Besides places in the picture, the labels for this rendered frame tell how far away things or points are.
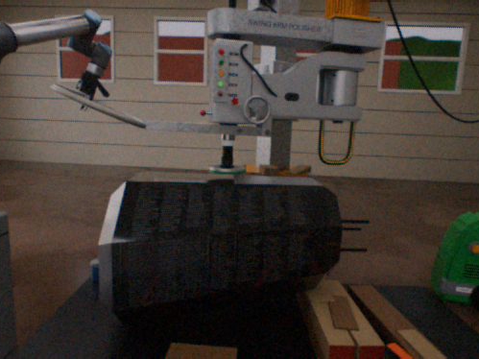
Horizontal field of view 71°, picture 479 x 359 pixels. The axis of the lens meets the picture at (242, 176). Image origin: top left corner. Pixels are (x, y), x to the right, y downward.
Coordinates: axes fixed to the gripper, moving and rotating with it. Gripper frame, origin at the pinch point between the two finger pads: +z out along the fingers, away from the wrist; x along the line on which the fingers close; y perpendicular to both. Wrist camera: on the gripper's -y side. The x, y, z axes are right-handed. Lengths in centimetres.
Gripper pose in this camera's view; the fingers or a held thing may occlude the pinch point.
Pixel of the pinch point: (83, 108)
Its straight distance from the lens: 213.0
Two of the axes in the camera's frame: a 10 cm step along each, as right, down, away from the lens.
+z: -4.1, 9.1, 0.6
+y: -6.6, -2.5, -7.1
